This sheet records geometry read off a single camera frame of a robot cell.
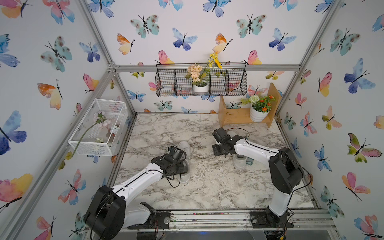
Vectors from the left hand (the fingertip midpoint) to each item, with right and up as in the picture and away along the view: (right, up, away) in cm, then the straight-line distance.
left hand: (182, 167), depth 86 cm
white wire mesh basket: (-38, +20, -15) cm, 45 cm away
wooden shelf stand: (+33, +31, +25) cm, 52 cm away
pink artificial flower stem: (-38, +26, -13) cm, 48 cm away
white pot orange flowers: (+49, +30, +14) cm, 59 cm away
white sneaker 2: (+32, +4, -1) cm, 32 cm away
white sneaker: (+1, +11, +11) cm, 16 cm away
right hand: (+21, +10, +7) cm, 24 cm away
